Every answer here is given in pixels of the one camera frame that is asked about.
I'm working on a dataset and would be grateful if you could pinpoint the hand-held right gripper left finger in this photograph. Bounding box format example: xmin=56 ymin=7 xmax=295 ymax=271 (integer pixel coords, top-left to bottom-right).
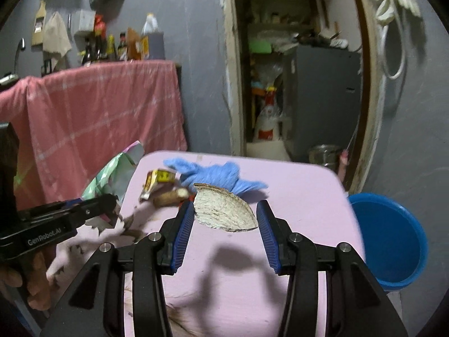
xmin=40 ymin=200 xmax=196 ymax=337

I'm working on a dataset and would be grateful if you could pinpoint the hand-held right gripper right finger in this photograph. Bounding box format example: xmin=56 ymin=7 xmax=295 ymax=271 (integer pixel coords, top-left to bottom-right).
xmin=256 ymin=199 xmax=409 ymax=337

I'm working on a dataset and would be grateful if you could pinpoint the green pink packet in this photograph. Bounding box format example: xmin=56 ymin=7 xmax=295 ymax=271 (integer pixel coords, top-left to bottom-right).
xmin=81 ymin=141 xmax=145 ymax=230

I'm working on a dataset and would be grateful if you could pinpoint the grey paper wrapper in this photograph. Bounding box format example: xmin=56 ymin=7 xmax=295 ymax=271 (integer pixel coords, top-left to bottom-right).
xmin=194 ymin=183 xmax=259 ymax=233

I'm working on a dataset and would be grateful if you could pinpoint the blue plastic bucket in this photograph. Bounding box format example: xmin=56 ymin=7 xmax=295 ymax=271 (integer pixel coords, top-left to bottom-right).
xmin=347 ymin=192 xmax=429 ymax=292

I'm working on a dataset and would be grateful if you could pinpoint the person's left hand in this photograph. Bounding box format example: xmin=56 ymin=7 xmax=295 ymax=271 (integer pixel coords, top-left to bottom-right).
xmin=0 ymin=249 xmax=53 ymax=311

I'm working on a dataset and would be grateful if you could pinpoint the pink floral tablecloth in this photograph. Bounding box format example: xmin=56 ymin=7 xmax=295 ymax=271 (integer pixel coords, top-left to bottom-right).
xmin=45 ymin=150 xmax=367 ymax=337

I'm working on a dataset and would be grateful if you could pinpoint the yellow snack packet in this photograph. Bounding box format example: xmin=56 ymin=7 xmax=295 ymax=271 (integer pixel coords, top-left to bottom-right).
xmin=140 ymin=169 xmax=178 ymax=202

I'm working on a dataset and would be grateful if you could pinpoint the blue cloth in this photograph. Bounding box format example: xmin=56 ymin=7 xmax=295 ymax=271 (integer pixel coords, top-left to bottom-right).
xmin=163 ymin=158 xmax=269 ymax=197

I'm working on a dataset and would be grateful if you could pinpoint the pink checked towel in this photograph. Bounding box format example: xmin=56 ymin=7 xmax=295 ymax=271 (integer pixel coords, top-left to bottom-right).
xmin=0 ymin=60 xmax=188 ymax=211

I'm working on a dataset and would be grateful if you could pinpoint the metal pot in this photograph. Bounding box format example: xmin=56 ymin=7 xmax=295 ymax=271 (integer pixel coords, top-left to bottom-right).
xmin=309 ymin=144 xmax=342 ymax=167

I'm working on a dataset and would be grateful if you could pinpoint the white sack red label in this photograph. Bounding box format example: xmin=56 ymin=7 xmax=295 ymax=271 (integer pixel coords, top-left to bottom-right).
xmin=253 ymin=88 xmax=292 ymax=160

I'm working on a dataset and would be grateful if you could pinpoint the grey cabinet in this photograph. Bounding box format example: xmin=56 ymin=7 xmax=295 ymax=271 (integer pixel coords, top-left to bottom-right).
xmin=284 ymin=45 xmax=363 ymax=164

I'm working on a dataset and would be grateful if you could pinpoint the dark soy sauce bottle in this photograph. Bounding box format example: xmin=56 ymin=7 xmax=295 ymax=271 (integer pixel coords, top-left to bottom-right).
xmin=84 ymin=35 xmax=106 ymax=64

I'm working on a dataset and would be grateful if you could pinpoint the brown paper packet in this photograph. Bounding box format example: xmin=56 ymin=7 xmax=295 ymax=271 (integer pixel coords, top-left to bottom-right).
xmin=127 ymin=28 xmax=143 ymax=60

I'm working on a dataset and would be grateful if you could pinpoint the beige hanging cloth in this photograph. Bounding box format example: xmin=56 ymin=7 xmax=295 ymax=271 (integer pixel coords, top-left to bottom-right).
xmin=43 ymin=11 xmax=72 ymax=58

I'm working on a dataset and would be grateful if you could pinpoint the large cooking oil bottle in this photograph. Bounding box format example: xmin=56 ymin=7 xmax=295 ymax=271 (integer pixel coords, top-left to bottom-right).
xmin=141 ymin=13 xmax=165 ymax=60

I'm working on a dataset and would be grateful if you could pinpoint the metal utensil holder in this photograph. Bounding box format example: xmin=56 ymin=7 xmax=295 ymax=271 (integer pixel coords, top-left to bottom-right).
xmin=74 ymin=9 xmax=96 ymax=36

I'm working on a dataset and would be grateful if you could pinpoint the wooden cutting board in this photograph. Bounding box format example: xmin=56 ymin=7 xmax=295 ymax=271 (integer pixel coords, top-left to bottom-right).
xmin=31 ymin=0 xmax=48 ymax=46

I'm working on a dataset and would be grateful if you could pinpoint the green plastic container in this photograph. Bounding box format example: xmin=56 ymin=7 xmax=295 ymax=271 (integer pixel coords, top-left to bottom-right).
xmin=250 ymin=40 xmax=272 ymax=54

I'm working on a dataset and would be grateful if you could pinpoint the wooden storage shelf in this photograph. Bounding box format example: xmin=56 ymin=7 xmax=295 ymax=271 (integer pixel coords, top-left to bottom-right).
xmin=246 ymin=0 xmax=316 ymax=29

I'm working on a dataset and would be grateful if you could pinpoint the wooden door frame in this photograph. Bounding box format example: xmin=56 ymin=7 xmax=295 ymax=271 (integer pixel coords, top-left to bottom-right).
xmin=221 ymin=0 xmax=386 ymax=192

